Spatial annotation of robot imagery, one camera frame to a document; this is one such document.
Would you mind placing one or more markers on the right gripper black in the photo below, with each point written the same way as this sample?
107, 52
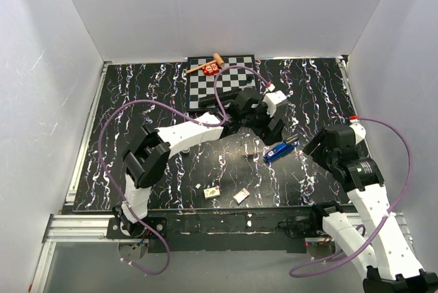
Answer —
316, 154

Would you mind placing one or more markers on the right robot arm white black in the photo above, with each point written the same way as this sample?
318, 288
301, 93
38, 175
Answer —
384, 260

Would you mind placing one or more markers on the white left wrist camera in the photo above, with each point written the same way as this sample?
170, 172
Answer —
274, 100

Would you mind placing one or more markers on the black microphone silver grille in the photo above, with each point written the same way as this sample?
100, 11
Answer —
212, 100

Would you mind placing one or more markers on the small black chess piece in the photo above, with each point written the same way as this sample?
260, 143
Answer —
250, 78

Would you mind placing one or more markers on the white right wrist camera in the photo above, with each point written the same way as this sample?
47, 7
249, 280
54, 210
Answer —
358, 129

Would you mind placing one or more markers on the white staple box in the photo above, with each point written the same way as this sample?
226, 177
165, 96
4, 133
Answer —
211, 193

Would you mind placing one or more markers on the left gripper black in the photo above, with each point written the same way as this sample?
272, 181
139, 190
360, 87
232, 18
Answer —
269, 137

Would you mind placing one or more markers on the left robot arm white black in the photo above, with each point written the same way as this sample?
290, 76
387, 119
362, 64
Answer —
147, 155

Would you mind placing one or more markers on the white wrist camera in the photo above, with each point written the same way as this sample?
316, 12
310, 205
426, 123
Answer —
358, 129
274, 100

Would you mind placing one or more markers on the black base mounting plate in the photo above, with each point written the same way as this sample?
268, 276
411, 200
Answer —
227, 229

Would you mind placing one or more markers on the wooden mallet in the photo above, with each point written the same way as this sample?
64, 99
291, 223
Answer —
217, 59

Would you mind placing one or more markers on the red dice block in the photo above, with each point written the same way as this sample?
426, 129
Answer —
210, 69

